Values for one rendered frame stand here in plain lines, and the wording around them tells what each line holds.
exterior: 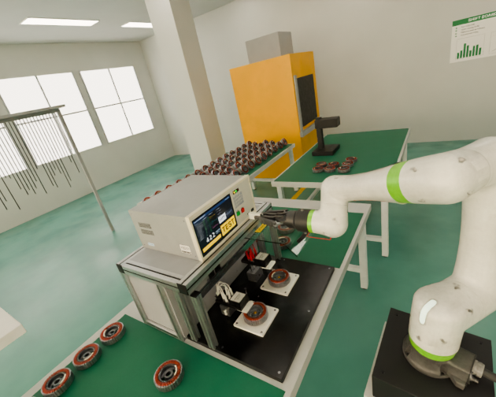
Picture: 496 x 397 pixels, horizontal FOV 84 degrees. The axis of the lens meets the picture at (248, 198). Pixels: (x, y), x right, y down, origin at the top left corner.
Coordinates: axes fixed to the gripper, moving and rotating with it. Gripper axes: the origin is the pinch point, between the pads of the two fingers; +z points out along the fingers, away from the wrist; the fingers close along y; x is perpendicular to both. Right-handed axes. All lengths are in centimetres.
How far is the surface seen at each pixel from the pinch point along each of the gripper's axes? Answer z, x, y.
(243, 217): 9.8, -3.5, 3.5
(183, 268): 15.2, -6.2, -34.8
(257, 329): -7.1, -39.6, -26.3
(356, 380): -33, -118, 17
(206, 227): 9.8, 5.7, -21.3
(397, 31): -3, 75, 512
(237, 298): 4.5, -30.7, -21.2
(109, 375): 43, -42, -67
